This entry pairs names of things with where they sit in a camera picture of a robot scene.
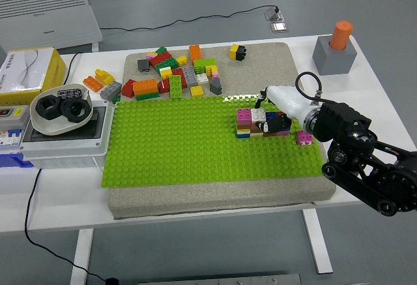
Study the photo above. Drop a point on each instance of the large red brick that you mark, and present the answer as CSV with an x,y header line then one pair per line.
x,y
160,58

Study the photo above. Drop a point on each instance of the dark grey sloped brick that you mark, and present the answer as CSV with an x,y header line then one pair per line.
x,y
216,86

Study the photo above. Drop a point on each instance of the white table leg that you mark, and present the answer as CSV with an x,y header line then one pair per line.
x,y
81,255
317,242

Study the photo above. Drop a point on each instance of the green studded baseplate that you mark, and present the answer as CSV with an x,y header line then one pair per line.
x,y
179,141

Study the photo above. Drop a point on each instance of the white panel heater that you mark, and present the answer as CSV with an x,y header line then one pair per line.
x,y
49,14

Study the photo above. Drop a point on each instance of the white and yellow brick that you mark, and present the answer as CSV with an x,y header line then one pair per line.
x,y
166,72

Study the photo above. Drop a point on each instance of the small pink brick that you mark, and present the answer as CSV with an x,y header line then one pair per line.
x,y
150,56
215,75

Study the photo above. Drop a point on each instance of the green eight-stud brick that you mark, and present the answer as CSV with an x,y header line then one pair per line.
x,y
176,86

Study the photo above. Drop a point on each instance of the dark small electronic component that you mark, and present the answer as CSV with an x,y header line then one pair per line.
x,y
69,93

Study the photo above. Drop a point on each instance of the yellow white tissue box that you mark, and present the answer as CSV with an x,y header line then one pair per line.
x,y
23,66

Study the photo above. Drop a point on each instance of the lime green long brick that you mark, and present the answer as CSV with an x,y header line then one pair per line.
x,y
205,64

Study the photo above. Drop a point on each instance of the grey block holder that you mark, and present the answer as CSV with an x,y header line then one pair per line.
x,y
332,61

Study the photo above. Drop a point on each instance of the yellow sloped brick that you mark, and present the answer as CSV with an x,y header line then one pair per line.
x,y
104,76

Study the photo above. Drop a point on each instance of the small dark green brick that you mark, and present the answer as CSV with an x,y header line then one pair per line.
x,y
116,99
161,50

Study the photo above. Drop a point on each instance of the grey electrical junction box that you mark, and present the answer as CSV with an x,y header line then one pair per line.
x,y
65,148

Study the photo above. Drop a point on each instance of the orange long brick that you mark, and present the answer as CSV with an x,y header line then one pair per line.
x,y
146,86

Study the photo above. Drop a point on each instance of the light grey brick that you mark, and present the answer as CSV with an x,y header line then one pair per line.
x,y
110,90

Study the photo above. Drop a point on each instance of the white square brick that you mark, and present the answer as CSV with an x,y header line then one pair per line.
x,y
258,113

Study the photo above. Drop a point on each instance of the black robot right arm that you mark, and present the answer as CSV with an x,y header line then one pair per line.
x,y
342,118

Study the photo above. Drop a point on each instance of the white circuit breaker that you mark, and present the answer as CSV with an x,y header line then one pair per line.
x,y
9,136

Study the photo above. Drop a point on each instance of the multicolour brick wall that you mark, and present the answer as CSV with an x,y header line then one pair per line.
x,y
243,125

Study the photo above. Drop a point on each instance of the black square brick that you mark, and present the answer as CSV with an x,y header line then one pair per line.
x,y
241,53

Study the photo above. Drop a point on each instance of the black plug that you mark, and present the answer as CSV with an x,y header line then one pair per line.
x,y
112,280

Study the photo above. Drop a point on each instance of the metal floor socket plate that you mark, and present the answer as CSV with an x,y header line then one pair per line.
x,y
279,26

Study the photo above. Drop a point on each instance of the dark green long brick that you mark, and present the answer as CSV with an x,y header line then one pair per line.
x,y
148,96

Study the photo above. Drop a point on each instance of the open metal floor socket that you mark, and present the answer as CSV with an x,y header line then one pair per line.
x,y
273,14

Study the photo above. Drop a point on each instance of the orange cylinder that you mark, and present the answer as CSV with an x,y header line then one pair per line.
x,y
341,35

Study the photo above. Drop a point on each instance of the black hex nut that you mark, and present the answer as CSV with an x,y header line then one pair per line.
x,y
65,110
39,110

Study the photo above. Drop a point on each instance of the white plastic bowl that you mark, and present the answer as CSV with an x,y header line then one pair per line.
x,y
52,128

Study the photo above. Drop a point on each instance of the red roof brick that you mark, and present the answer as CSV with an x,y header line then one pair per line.
x,y
128,88

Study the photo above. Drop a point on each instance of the yellow square brick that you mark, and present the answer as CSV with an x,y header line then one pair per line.
x,y
234,51

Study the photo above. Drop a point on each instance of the small yellow brick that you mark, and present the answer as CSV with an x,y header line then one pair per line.
x,y
211,69

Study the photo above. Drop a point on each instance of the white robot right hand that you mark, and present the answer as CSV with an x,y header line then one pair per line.
x,y
288,100

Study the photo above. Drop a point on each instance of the pink square brick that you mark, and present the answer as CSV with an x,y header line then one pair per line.
x,y
303,138

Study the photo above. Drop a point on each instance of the grey yellow switch box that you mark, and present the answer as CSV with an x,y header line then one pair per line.
x,y
19,122

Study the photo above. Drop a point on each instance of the grey-brown foam mat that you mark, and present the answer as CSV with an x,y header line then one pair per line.
x,y
260,69

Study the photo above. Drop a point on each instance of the small white brick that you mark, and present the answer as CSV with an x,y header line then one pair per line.
x,y
202,79

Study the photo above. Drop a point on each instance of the orange flat brick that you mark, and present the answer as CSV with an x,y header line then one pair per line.
x,y
92,83

